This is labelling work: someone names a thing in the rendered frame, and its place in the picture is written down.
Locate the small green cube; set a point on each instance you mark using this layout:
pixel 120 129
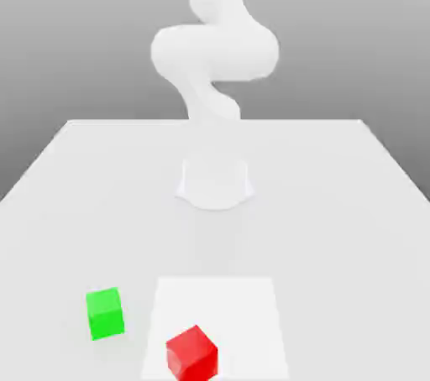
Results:
pixel 105 315

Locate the small red cube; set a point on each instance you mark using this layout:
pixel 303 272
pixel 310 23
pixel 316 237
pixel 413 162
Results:
pixel 192 355

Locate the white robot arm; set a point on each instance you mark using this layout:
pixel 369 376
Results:
pixel 215 52

